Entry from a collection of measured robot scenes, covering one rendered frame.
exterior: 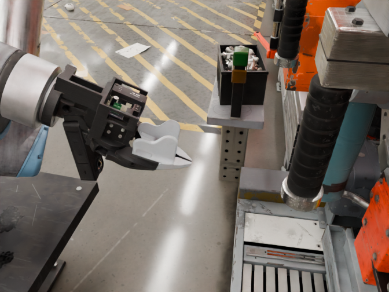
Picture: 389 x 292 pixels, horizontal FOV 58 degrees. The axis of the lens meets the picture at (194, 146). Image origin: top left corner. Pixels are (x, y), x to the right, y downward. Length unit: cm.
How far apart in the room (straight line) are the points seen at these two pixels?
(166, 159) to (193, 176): 100
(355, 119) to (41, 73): 50
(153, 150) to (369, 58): 30
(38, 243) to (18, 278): 9
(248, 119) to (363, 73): 77
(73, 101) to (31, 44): 45
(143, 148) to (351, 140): 38
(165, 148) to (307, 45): 62
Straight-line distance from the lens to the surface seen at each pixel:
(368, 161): 107
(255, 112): 108
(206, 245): 127
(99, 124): 46
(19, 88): 47
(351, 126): 67
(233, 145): 135
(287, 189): 40
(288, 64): 67
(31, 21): 91
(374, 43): 29
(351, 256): 106
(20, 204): 110
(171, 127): 51
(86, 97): 47
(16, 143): 92
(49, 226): 101
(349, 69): 30
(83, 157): 53
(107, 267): 126
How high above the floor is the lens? 104
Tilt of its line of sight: 39 degrees down
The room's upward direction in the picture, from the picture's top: straight up
